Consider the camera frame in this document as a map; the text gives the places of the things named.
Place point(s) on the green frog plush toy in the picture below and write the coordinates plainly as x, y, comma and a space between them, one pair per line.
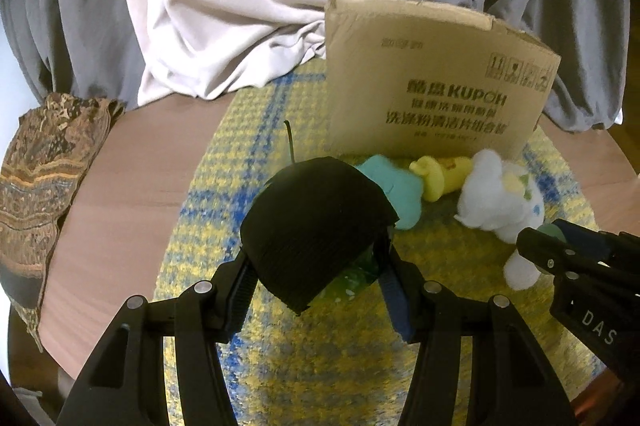
352, 280

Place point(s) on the white dog plush toy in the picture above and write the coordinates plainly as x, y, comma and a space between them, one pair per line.
501, 197

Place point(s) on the brown patterned cloth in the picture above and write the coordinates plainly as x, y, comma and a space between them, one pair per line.
45, 163

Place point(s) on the brown cardboard box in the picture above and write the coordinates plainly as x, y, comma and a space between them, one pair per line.
408, 78

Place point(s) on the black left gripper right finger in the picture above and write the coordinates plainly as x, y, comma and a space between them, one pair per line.
512, 380

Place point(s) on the yellow cup plush toy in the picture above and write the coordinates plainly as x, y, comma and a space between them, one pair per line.
441, 176

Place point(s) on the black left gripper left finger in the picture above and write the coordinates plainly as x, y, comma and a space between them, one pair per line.
123, 380

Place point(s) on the teal star plush toy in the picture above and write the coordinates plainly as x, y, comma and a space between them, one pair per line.
402, 188

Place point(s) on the black round plush toy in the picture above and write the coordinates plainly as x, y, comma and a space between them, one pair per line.
310, 221

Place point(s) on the yellow blue plaid mat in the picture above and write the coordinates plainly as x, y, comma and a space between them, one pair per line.
340, 362

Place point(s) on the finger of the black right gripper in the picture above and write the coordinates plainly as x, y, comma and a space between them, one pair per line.
545, 250
597, 243

